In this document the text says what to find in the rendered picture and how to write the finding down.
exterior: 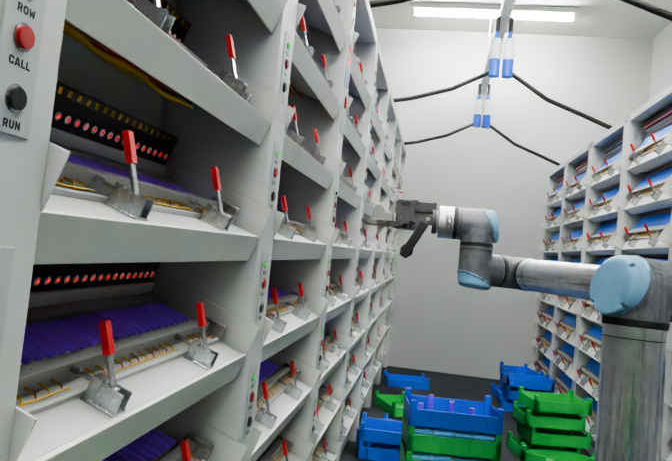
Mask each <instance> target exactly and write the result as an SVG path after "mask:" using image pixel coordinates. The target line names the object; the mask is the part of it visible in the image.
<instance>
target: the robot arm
mask: <svg viewBox="0 0 672 461"><path fill-rule="evenodd" d="M417 201H418V200H413V201H412V200H403V199H397V201H396V206H395V213H396V217H395V220H396V221H394V216H393V215H392V214H391V213H386V212H385V210H384V207H383V206H382V205H376V206H375V208H374V211H373V213H372V216H371V219H361V221H362V222H364V223H365V224H367V225H373V226H381V227H391V228H395V229H400V230H412V231H414V232H413V234H412V235H411V237H410V238H409V240H408V241H407V243H406V244H404V245H402V246H401V248H400V255H401V256H402V257H404V258H407V257H409V256H411V255H412V253H413V248H414V247H415V245H416V244H417V242H418V241H419V239H420V238H421V236H422V235H423V233H424V232H425V230H426V229H427V227H428V226H429V225H430V226H432V228H431V234H436V233H437V237H438V238H448V239H457V240H460V249H459V262H458V270H457V274H458V277H457V281H458V284H459V285H461V286H464V287H468V288H474V289H479V290H489V289H490V288H491V286H492V287H501V288H509V289H517V290H521V291H535V292H541V293H547V294H553V295H560V296H566V297H572V298H578V299H584V300H591V302H593V303H594V304H593V306H594V308H595V309H596V310H597V311H598V312H600V313H601V314H602V321H601V325H602V327H603V328H602V343H601V358H600V374H599V389H598V404H597V419H596V434H595V450H594V461H661V448H662V429H663V411H664V392H665V374H666V355H667V337H668V334H669V329H670V322H672V262H668V261H661V260H655V259H648V258H643V257H641V256H636V255H631V256H625V255H618V256H613V257H611V258H609V259H607V260H605V261H604V262H603V263H602V265H591V264H579V263H567V262H555V261H543V260H535V259H531V258H519V257H511V256H504V255H496V254H493V243H494V244H495V243H497V242H498V239H499V219H498V214H497V213H496V212H495V211H493V210H485V209H472V208H460V207H459V208H458V207H450V206H440V207H439V211H438V209H437V203H424V202H419V201H418V202H417ZM427 217H430V220H429V221H427V220H426V218H427Z"/></svg>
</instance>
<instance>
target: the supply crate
mask: <svg viewBox="0 0 672 461"><path fill-rule="evenodd" d="M449 401H454V402H455V407H454V412H449ZM418 402H423V403H424V407H423V409H418ZM427 407H428V396H421V395H412V394H411V387H405V397H404V408H403V410H404V413H405V415H406V418H407V421H408V424H409V426H418V427H428V428H438V429H447V430H457V431H466V432H476V433H485V434H495V435H502V433H503V420H504V409H502V408H497V410H496V409H495V408H494V407H493V406H492V405H491V396H490V395H485V396H484V402H479V401H470V400H460V399H450V398H441V397H434V400H433V410H427ZM470 407H473V408H475V413H474V414H469V408H470Z"/></svg>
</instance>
